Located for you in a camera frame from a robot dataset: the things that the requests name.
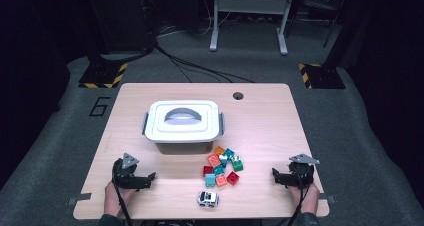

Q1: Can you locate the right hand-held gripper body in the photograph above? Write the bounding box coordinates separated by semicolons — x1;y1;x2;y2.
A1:
288;153;320;189

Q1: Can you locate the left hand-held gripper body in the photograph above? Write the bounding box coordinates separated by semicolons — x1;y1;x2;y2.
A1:
112;152;140;188

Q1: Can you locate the green curved toy brick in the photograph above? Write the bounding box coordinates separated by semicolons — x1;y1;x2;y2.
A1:
230;155;245;173

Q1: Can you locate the clear plastic storage box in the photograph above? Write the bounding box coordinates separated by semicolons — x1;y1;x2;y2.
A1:
141;110;227;155

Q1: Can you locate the white box lid grey handle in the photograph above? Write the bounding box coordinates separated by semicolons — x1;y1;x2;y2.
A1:
144;99;223;144

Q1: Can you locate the light blue toy brick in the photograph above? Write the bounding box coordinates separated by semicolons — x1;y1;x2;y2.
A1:
204;173;217;188

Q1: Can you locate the white toy car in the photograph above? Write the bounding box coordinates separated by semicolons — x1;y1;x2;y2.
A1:
197;190;220;208

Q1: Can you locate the long salmon toy brick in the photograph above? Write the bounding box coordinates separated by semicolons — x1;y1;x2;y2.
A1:
207;153;222;168

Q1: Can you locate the person's left hand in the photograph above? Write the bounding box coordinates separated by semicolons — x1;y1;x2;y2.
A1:
103;182;136;217

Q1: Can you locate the person's right hand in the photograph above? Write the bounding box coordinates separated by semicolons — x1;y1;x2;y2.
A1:
288;183;321;215

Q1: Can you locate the black hazard-striped stand base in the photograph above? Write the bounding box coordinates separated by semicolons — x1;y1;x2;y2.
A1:
78;61;129;89
298;63;347;90

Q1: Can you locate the black cabinet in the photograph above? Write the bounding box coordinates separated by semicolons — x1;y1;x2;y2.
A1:
86;0;156;54

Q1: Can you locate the thin black tripod leg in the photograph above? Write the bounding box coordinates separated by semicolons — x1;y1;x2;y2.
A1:
323;0;350;49

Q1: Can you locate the left hand-held gripper cable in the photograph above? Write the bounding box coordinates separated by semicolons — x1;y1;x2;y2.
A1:
111;165;134;226

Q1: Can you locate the hand-held gripper cable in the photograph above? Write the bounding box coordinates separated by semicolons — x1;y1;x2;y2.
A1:
283;180;309;226
111;165;134;226

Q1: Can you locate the right hand-held gripper cable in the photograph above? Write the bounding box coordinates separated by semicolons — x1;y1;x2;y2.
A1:
283;180;309;226

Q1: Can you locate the black floor cable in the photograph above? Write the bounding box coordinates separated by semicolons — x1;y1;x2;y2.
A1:
154;44;255;84
168;56;233;84

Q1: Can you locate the white floor cable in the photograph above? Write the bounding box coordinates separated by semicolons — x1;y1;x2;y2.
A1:
157;17;214;39

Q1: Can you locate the white metal stand frame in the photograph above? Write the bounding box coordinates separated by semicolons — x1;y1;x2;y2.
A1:
209;0;297;56

